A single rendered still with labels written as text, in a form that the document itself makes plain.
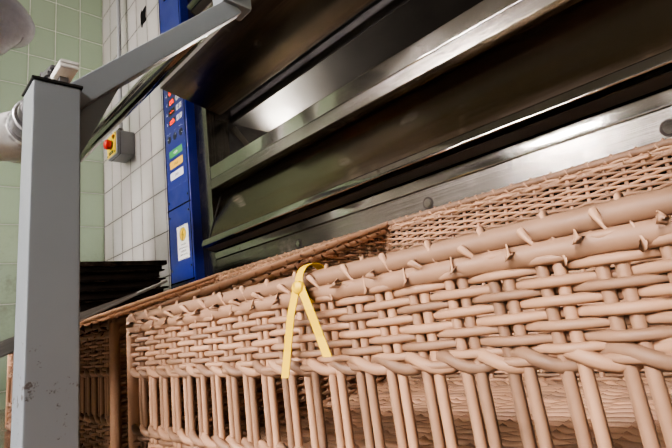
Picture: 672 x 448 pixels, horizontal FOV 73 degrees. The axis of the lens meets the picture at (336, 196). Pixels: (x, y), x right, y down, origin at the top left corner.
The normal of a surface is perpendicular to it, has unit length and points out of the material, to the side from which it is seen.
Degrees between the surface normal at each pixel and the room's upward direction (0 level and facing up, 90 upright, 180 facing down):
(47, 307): 90
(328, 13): 168
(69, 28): 90
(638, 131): 90
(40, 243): 90
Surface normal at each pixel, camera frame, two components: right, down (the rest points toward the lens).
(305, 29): -0.02, 0.92
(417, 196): -0.71, -0.08
